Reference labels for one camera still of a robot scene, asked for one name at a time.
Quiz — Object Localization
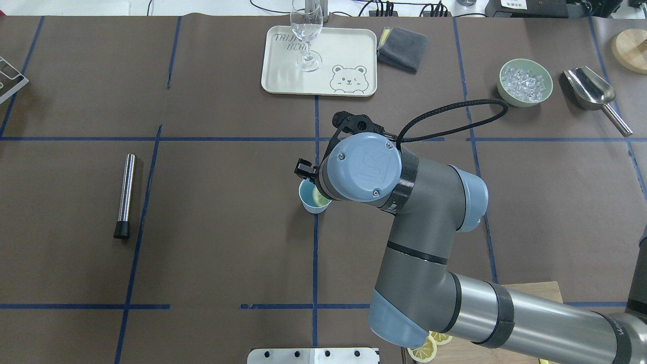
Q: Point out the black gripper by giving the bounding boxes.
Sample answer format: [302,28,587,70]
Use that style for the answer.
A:
[295,158,324,186]

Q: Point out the dark grey folded cloth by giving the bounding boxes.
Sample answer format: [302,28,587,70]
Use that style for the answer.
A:
[377,27,429,74]

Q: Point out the clear wine glass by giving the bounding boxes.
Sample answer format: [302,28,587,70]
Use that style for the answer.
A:
[290,1,324,72]

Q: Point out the cream bear tray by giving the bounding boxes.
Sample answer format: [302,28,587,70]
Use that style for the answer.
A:
[261,26,378,97]

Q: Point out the green bowl of ice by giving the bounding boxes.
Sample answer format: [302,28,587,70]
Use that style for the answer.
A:
[497,59,553,107]

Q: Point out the light blue plastic cup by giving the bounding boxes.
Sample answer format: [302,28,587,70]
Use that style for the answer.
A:
[298,179,331,214]

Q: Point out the bamboo cutting board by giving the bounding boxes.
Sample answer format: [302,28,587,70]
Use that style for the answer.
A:
[430,281,563,363]

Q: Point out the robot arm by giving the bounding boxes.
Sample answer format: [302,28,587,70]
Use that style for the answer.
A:
[313,138,645,362]

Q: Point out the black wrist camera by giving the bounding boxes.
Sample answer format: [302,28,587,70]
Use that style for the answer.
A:
[325,111,397,156]

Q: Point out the steel muddler black tip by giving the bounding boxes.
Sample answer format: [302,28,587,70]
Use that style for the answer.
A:
[113,154,137,240]

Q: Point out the white wire cup rack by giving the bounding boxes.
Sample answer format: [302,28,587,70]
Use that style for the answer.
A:
[0,57,29,104]

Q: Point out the wooden cup tree stand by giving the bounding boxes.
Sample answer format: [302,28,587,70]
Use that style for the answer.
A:
[612,28,646,75]

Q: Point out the steel ice scoop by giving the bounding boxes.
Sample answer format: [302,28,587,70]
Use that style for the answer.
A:
[563,66,633,138]

